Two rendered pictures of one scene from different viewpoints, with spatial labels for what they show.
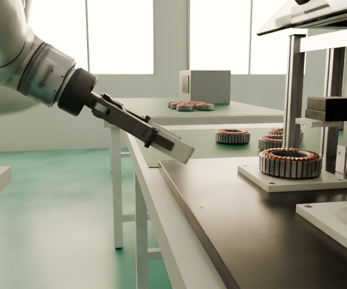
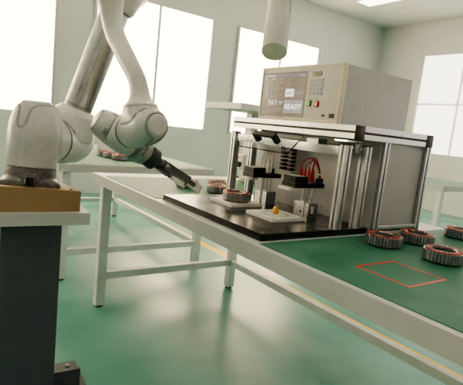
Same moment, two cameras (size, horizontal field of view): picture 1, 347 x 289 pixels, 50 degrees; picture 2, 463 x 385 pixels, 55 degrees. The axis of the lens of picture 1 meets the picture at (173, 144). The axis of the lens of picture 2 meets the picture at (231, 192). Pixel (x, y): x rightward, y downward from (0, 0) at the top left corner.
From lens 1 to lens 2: 105 cm
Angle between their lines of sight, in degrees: 25
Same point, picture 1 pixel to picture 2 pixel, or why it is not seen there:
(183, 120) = (126, 169)
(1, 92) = (79, 150)
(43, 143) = not seen: outside the picture
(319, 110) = (250, 172)
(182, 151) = (198, 187)
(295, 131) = (232, 181)
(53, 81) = (147, 153)
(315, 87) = (212, 143)
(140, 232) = (101, 256)
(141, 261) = (100, 279)
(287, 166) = (237, 196)
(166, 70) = not seen: hidden behind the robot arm
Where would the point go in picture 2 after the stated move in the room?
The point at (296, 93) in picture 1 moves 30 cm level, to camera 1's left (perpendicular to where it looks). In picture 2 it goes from (234, 161) to (169, 156)
